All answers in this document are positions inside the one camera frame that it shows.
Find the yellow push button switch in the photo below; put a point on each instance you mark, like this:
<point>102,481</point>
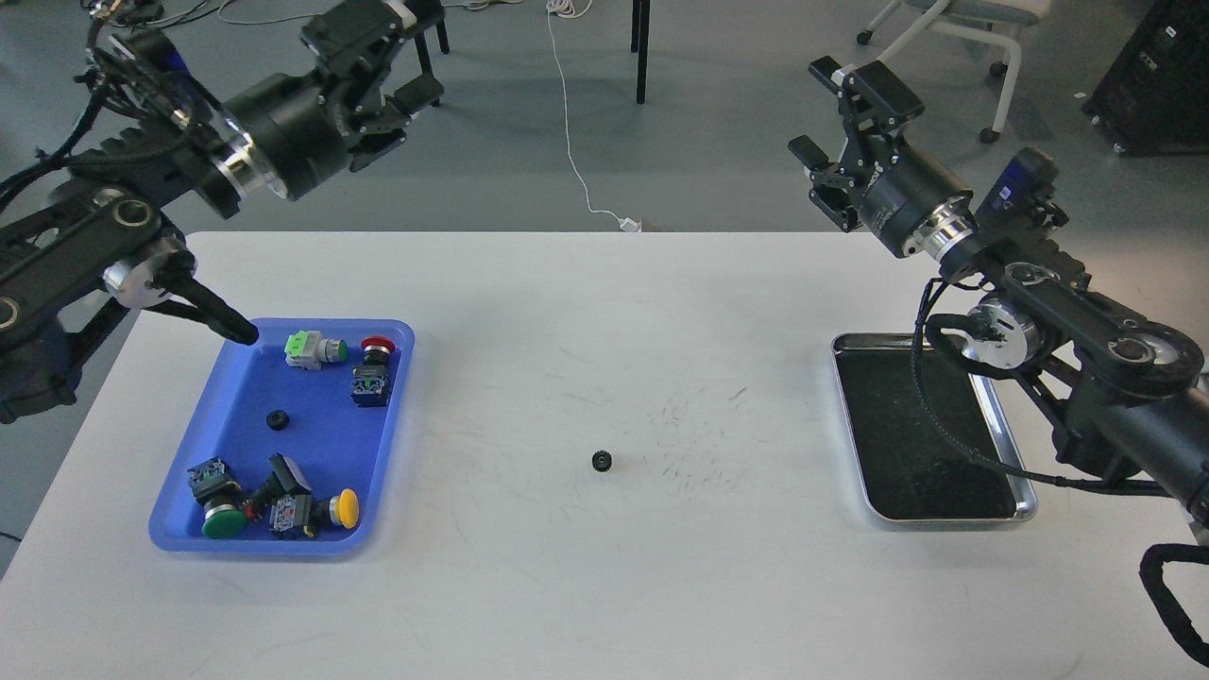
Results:
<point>298,516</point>

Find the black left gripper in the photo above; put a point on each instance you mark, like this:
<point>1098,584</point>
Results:
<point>290,133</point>

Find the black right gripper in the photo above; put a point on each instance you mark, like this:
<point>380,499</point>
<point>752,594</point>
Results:
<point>883,185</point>

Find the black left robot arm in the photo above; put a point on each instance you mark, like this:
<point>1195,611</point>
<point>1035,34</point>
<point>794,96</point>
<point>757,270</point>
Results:
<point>151,133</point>

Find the silver metal tray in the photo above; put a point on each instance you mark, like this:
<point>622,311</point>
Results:
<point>913,418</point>

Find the black equipment case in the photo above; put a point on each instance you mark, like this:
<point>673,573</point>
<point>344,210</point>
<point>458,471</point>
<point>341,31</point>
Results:
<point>1153,101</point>

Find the black selector switch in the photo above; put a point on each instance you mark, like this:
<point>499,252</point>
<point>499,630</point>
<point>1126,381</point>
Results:
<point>284,478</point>

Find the green push button switch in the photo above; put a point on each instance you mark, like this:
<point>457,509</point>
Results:
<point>311,350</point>

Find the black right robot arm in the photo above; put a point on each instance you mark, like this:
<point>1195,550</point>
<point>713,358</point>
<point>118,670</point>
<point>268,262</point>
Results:
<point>1121,393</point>

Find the large green mushroom button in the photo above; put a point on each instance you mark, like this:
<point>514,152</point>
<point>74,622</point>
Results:
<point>216,490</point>

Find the black bevel gear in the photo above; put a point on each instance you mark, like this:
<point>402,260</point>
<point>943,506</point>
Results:
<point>602,460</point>

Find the red emergency stop button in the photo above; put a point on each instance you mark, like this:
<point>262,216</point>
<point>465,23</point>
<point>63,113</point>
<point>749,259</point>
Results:
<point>370,380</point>

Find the blue plastic tray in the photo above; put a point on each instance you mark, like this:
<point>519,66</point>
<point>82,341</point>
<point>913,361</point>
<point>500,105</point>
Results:
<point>336,443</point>

